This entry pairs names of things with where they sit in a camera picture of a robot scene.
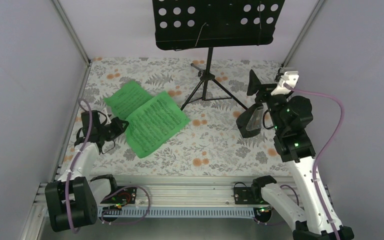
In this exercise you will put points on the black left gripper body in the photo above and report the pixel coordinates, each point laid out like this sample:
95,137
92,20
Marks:
107,134

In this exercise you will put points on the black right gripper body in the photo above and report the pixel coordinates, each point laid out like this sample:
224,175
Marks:
260,97

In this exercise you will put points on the green sheet music page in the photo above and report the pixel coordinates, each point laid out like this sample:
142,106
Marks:
127,99
153,123

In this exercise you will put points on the black metronome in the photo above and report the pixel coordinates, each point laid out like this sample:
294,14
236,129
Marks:
249,123

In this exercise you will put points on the black music stand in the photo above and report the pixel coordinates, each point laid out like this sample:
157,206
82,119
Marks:
192,24

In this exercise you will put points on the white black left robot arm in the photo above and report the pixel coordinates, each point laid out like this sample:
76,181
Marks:
72,200

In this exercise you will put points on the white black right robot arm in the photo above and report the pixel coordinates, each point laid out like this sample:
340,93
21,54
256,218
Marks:
290,114

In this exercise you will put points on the floral patterned mat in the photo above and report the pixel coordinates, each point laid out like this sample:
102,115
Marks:
211,144

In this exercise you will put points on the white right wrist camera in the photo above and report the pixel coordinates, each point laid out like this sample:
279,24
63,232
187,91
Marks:
285,76

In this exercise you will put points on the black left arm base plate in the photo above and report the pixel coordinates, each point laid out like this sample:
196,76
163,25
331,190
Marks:
122,198

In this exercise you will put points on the aluminium rail frame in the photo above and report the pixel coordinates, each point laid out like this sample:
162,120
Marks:
186,191

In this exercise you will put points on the grey slotted cable duct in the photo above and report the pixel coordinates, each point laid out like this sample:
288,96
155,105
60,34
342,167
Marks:
183,212

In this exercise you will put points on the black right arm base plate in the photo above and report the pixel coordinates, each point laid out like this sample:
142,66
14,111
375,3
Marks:
244,196

